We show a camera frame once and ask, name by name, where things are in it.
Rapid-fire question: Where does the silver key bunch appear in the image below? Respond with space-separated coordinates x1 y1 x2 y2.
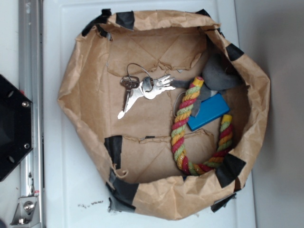
117 63 175 119

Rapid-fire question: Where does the brown paper lined bin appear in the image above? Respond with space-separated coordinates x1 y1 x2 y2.
58 9 270 220

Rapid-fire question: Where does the blue rectangular block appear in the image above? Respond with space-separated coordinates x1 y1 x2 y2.
188 94 230 131

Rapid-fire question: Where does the grey plush toy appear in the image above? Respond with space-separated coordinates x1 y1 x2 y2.
170 53 243 117

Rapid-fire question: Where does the multicolour twisted rope toy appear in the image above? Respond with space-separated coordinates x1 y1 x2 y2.
171 76 233 176

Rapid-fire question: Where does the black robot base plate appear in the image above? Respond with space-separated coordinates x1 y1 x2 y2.
0 76 33 181

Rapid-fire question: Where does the aluminium extrusion rail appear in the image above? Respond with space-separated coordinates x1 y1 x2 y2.
19 0 46 228

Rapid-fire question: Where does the metal corner bracket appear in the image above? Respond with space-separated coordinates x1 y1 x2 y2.
10 196 40 228

